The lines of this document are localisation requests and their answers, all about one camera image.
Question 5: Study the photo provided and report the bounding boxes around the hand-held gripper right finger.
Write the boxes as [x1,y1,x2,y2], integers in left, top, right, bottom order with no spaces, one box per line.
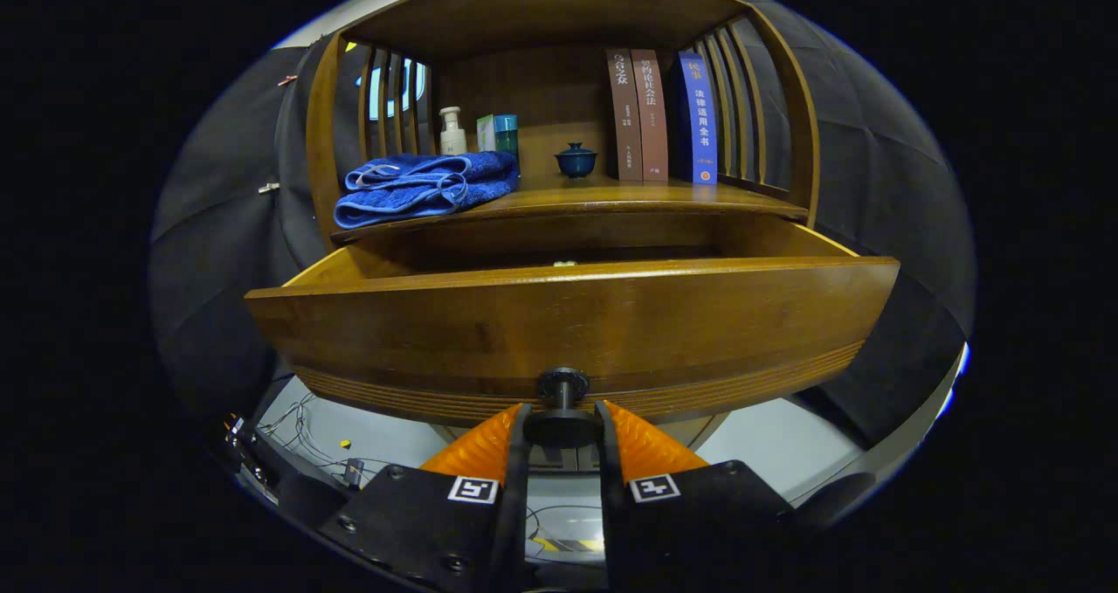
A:
[596,401,796,592]

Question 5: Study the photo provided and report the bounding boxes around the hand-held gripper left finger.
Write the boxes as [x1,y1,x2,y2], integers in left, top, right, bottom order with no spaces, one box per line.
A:
[319,403,532,593]

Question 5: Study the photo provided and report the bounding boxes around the wooden drawer with black knob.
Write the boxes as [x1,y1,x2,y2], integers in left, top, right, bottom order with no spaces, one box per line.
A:
[245,211,901,450]

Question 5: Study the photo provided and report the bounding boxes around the wooden countertop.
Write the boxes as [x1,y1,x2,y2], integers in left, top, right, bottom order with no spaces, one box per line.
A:
[330,176,809,245]

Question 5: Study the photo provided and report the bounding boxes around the wooden cabinet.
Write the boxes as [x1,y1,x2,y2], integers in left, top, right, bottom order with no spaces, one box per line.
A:
[306,0,822,472]

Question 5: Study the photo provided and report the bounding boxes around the folded blue towel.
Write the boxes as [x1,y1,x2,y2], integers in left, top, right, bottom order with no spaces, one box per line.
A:
[334,150,521,230]

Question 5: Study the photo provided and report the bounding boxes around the dark blue lidded teacup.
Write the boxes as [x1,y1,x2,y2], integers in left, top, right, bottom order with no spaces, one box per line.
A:
[555,142,598,179]

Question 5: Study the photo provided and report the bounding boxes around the white pump bottle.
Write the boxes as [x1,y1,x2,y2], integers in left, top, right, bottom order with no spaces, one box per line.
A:
[439,107,468,156]

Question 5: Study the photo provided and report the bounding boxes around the dark brown book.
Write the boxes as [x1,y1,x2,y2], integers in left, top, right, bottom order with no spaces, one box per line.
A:
[605,48,644,183]

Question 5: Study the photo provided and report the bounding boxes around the reddish brown book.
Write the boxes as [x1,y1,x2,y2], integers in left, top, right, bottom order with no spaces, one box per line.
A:
[631,49,670,183]

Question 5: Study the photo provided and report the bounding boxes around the blue book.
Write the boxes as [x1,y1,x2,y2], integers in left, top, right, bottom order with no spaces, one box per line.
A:
[671,51,719,185]

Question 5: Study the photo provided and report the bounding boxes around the tangled black cables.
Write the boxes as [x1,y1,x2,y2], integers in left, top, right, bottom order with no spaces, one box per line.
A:
[258,392,390,489]

